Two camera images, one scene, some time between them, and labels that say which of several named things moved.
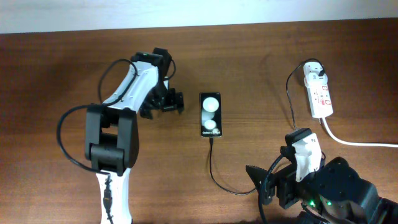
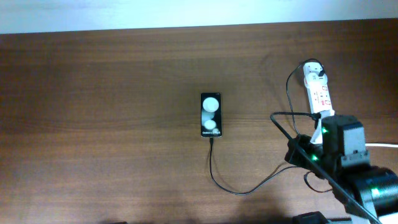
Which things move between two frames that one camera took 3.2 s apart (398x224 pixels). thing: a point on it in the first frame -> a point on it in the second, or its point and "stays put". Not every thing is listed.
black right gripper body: [286, 176] -> [295, 155]
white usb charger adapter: [311, 73] stays put
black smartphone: [211, 114] stays put
